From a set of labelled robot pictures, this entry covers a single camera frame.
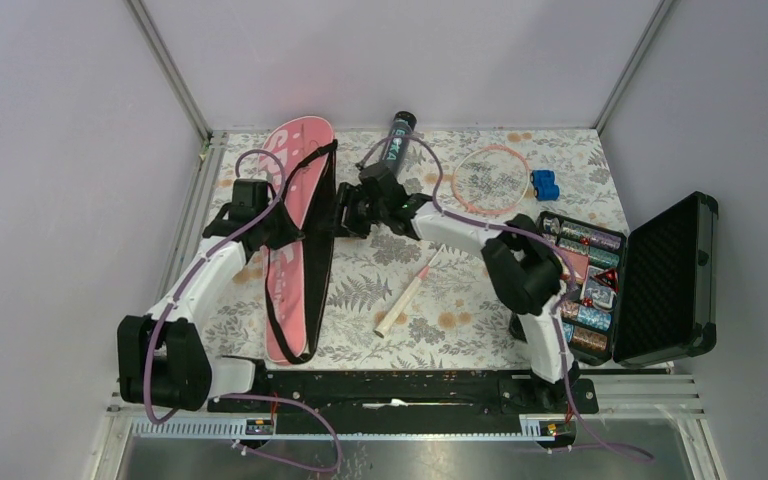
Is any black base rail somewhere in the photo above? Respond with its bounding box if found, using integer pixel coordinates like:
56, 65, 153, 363
208, 369, 599, 434

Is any black shuttlecock tube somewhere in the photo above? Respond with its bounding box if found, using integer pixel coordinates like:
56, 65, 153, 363
379, 110, 417, 176

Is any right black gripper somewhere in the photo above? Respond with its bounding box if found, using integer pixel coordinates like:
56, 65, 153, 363
318, 181, 389, 240

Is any black poker chip case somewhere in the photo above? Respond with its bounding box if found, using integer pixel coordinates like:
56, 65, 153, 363
518, 192, 719, 368

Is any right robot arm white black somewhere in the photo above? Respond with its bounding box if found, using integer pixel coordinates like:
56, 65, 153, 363
334, 164, 579, 412

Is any right pink badminton racket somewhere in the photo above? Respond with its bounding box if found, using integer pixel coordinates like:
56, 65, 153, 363
373, 145, 532, 340

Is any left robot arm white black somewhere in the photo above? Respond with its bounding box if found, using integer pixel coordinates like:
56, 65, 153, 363
116, 179, 302, 411

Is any blue toy car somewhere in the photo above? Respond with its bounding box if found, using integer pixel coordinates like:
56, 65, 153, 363
531, 169, 560, 201

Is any pink racket bag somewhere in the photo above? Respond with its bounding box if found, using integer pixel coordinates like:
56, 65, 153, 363
263, 115, 337, 366

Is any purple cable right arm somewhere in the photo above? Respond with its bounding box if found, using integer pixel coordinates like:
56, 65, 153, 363
356, 135, 657, 465

